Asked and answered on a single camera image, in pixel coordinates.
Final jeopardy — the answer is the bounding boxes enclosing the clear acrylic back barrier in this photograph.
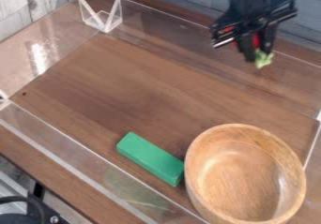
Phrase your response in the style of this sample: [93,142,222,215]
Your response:
[119,0,321,117]

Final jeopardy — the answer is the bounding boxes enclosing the black clamp and cable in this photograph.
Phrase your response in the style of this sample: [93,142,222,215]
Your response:
[0,184,70,224]

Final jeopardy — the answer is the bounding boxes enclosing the clear acrylic front barrier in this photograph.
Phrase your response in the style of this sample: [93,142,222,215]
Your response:
[0,99,208,224]

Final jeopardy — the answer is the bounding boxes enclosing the clear acrylic corner bracket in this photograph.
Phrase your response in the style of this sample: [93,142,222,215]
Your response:
[77,0,123,33]

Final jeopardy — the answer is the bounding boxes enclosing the wooden bowl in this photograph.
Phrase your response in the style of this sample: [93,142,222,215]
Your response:
[184,124,307,224]

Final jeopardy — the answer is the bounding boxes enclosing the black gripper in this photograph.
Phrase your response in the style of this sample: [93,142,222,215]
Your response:
[210,0,297,63]

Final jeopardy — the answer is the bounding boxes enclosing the green rectangular block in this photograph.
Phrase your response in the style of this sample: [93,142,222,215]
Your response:
[116,132,184,187]

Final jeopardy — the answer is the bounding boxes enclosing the clear acrylic barrier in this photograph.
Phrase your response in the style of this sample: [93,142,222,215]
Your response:
[0,99,208,224]
[119,0,321,117]

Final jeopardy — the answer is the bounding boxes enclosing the red plush strawberry toy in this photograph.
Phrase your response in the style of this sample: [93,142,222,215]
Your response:
[252,35,272,69]

